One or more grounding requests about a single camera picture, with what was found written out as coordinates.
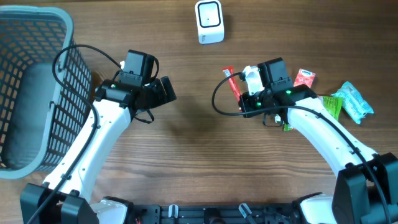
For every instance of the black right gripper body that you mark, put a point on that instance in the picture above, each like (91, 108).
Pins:
(255, 102)

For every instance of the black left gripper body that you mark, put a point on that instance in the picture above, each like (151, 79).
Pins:
(157, 96)

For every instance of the red Nescafe coffee stick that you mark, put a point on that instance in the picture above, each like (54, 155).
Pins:
(229, 71)

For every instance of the orange Kleenex tissue pack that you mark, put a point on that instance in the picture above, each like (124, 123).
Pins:
(304, 77)

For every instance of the green snack bag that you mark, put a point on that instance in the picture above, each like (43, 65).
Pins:
(332, 104)

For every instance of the teal tissue pack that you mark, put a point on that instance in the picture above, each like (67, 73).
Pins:
(353, 103)

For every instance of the green white small box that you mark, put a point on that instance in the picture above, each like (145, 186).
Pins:
(277, 119)

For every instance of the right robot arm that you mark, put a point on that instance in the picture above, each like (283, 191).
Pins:
(366, 182)

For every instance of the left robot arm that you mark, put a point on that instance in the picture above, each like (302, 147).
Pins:
(65, 194)

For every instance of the white barcode scanner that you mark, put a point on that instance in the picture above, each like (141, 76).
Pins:
(210, 24)

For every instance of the grey plastic mesh basket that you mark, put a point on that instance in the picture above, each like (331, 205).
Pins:
(44, 84)

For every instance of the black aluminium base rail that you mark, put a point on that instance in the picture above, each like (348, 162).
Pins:
(239, 214)

